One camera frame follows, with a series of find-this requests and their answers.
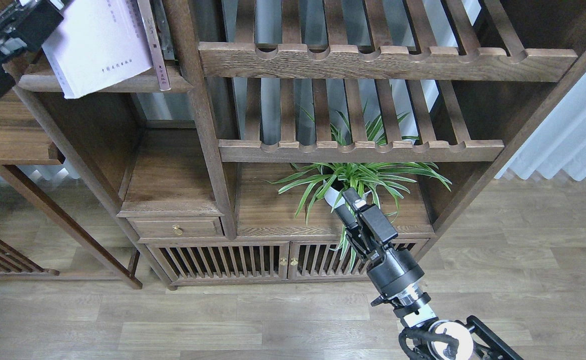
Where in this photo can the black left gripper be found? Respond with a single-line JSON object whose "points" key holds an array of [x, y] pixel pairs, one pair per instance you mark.
{"points": [[25, 27]]}

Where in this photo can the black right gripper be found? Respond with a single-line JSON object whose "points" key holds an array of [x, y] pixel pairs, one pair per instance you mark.
{"points": [[394, 272]]}

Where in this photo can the white purple paperback book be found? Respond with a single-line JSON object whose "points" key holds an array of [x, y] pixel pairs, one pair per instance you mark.
{"points": [[99, 43]]}

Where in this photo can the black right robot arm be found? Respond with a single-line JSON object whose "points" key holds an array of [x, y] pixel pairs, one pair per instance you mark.
{"points": [[426, 337]]}

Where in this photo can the white plant pot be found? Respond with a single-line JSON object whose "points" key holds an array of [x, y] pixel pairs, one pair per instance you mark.
{"points": [[331, 195]]}

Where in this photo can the green spider plant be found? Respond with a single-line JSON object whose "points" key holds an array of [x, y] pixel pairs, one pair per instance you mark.
{"points": [[364, 177]]}

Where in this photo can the thin upright pink book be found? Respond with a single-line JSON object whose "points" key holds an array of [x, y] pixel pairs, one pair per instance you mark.
{"points": [[156, 54]]}

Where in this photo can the grey upright book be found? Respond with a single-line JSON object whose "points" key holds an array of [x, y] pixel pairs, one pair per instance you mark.
{"points": [[164, 31]]}

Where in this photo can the dark wooden bookshelf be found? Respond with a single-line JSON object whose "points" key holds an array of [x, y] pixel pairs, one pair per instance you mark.
{"points": [[458, 83]]}

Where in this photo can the brass drawer knob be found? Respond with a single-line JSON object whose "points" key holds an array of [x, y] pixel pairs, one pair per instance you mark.
{"points": [[177, 230]]}

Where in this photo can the white pleated curtain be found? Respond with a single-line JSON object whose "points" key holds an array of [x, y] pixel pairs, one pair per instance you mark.
{"points": [[558, 144]]}

